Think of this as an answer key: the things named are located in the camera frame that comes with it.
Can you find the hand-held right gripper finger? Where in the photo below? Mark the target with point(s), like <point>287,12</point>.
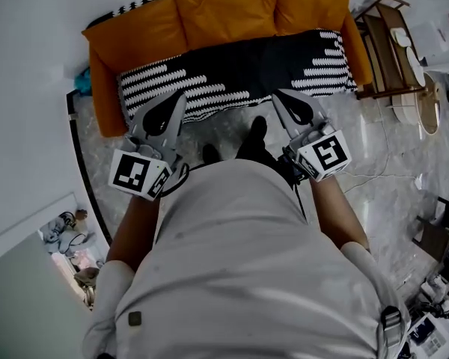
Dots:
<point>317,111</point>
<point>286,125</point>

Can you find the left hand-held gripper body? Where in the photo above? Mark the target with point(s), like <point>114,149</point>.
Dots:
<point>129,172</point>

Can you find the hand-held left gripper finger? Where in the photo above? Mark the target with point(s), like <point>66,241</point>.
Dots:
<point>136,125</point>
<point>177,133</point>

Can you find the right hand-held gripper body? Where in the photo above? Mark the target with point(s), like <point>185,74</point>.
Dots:
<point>329,153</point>

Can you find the orange cushion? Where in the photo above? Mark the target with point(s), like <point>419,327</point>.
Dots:
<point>228,13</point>
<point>310,8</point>
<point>142,32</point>

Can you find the person's right forearm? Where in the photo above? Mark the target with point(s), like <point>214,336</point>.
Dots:
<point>336,211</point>

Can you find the person's left forearm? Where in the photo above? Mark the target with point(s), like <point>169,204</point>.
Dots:
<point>134,234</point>

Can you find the person's right black shoe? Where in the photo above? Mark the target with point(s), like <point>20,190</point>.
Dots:
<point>258,127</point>

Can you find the person's black shoe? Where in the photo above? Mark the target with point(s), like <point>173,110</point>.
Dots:
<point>211,153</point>
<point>258,127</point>

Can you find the person's left black shoe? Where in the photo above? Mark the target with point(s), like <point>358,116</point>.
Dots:
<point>211,153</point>

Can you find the person's black trousers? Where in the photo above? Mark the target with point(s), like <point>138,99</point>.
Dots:
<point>254,150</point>

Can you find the black belt device with screen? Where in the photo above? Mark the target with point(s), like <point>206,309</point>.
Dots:
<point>293,172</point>

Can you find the teal cloth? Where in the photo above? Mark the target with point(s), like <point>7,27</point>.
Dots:
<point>83,81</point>

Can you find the orange sofa with patterned blanket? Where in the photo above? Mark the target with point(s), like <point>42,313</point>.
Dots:
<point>247,66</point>

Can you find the wooden side table rack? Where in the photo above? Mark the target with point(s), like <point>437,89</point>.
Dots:
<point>381,51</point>

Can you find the white oval tray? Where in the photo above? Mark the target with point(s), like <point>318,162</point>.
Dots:
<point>415,66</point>

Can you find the white folded towel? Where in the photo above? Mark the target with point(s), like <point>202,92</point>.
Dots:
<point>401,36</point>

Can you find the beige electric fan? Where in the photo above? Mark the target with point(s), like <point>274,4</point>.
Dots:
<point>432,107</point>

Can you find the person's white shirt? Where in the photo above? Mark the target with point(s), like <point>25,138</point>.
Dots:
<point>228,256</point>

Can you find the dark wooden chair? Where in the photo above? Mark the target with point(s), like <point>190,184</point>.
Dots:
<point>434,238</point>

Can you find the dark square shirt badge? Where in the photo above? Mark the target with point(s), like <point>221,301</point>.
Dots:
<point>134,318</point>

